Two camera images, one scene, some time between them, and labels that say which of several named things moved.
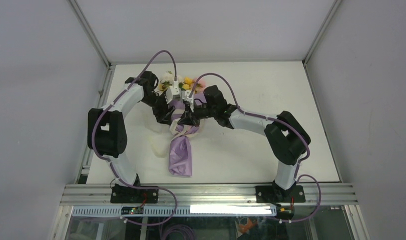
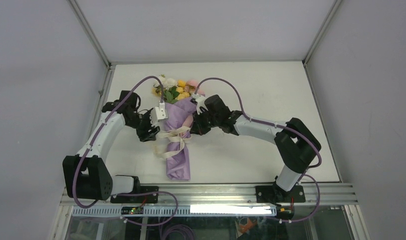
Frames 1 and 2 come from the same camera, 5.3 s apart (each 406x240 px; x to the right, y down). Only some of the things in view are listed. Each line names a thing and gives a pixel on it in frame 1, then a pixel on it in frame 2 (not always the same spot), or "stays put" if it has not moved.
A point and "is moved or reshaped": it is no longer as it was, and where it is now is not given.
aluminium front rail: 208,194 stays put
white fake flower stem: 167,80 is moved or reshaped
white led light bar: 229,209 stays put
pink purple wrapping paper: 180,160 is moved or reshaped
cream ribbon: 173,129 → 173,135
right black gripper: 188,119 → 196,126
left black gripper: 163,113 → 144,135
